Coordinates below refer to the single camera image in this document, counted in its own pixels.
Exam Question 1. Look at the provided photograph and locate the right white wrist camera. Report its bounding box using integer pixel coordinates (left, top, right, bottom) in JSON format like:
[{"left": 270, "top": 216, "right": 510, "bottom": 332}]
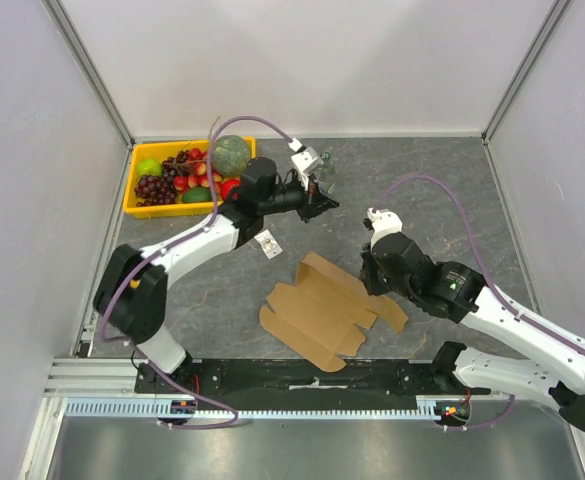
[{"left": 363, "top": 208, "right": 403, "bottom": 246}]

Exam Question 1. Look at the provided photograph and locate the clear glass bottle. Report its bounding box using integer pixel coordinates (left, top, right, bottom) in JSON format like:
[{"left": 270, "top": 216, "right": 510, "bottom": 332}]
[{"left": 315, "top": 152, "right": 336, "bottom": 195}]

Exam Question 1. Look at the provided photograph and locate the yellow plastic bin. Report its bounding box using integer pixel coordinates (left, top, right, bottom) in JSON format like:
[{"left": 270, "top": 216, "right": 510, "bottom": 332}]
[{"left": 122, "top": 137, "right": 258, "bottom": 219}]

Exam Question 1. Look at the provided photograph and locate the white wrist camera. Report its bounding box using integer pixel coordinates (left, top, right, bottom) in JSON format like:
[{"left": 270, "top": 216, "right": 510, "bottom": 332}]
[
  {"left": 363, "top": 208, "right": 403, "bottom": 246},
  {"left": 288, "top": 137, "right": 323, "bottom": 189}
]

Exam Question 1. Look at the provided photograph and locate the green netted melon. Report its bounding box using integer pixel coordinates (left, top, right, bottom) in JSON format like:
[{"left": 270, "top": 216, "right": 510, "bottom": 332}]
[{"left": 211, "top": 135, "right": 252, "bottom": 177}]

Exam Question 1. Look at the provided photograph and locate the grey slotted cable duct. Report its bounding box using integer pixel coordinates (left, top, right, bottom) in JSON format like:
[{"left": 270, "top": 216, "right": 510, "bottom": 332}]
[{"left": 64, "top": 397, "right": 446, "bottom": 419}]

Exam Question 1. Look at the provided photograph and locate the dark purple grape bunch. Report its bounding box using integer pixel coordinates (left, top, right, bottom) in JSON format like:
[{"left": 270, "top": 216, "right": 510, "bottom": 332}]
[{"left": 134, "top": 175, "right": 177, "bottom": 207}]

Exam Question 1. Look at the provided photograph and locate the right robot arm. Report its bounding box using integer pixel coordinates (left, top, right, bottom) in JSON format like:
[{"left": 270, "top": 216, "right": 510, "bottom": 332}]
[{"left": 360, "top": 233, "right": 585, "bottom": 432}]

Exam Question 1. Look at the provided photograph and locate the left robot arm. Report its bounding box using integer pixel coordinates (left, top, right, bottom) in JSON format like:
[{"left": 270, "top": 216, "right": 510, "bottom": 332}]
[{"left": 93, "top": 150, "right": 339, "bottom": 393}]

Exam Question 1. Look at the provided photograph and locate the small white packet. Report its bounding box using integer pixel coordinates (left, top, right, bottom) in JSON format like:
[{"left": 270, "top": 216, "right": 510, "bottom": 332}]
[{"left": 254, "top": 229, "right": 283, "bottom": 259}]

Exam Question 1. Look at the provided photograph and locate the brown cardboard box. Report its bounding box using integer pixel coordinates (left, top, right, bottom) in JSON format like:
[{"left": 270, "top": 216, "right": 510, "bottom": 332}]
[{"left": 259, "top": 252, "right": 408, "bottom": 373}]

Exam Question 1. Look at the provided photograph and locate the green avocado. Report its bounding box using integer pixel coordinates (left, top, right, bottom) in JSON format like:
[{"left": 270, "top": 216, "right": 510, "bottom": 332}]
[{"left": 181, "top": 187, "right": 212, "bottom": 204}]

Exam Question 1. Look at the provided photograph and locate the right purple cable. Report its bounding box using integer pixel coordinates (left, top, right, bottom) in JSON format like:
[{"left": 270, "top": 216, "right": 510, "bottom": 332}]
[{"left": 376, "top": 173, "right": 585, "bottom": 432}]

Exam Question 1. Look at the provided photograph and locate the red tomato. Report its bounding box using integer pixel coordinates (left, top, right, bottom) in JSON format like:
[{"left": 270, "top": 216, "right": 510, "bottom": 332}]
[{"left": 220, "top": 178, "right": 240, "bottom": 201}]

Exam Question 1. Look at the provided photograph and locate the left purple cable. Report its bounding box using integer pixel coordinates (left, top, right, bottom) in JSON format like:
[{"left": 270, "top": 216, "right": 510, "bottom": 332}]
[{"left": 99, "top": 115, "right": 298, "bottom": 431}]

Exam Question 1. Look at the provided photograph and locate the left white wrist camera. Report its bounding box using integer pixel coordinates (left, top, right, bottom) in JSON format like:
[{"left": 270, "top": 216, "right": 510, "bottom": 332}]
[{"left": 288, "top": 137, "right": 323, "bottom": 189}]

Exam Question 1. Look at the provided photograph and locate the green apple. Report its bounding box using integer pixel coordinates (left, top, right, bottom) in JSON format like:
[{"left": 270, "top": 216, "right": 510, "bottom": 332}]
[{"left": 136, "top": 158, "right": 163, "bottom": 177}]

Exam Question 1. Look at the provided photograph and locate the purple cable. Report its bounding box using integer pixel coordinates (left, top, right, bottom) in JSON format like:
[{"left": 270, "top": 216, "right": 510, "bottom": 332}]
[
  {"left": 376, "top": 173, "right": 585, "bottom": 432},
  {"left": 99, "top": 115, "right": 298, "bottom": 431}
]

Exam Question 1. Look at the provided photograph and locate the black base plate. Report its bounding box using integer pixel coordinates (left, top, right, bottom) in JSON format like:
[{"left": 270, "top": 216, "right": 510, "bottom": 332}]
[{"left": 134, "top": 357, "right": 491, "bottom": 407}]

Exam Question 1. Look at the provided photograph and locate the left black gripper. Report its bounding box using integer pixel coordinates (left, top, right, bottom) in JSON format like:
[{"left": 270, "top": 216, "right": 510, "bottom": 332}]
[{"left": 260, "top": 173, "right": 339, "bottom": 225}]

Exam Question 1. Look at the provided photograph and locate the red cherry bunch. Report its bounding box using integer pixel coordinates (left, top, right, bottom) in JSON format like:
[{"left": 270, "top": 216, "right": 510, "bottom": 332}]
[{"left": 161, "top": 148, "right": 226, "bottom": 193}]

